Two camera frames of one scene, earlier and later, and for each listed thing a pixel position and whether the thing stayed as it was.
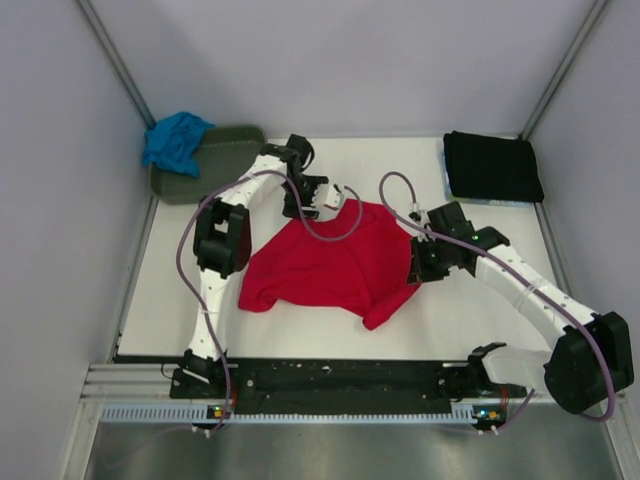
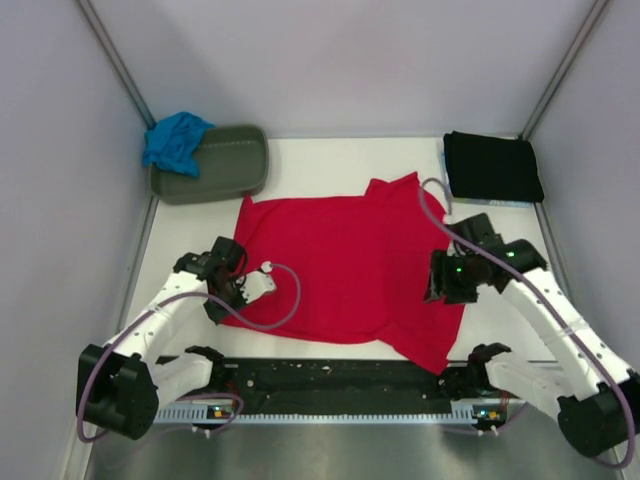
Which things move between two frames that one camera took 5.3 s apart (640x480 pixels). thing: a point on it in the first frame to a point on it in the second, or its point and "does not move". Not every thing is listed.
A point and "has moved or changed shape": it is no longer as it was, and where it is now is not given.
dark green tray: [225, 151] does not move
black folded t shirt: [491, 168] does not move
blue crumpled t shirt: [174, 142] does not move
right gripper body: [432, 260] to [454, 276]
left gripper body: [305, 188] to [232, 295]
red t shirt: [358, 254] has moved or changed shape
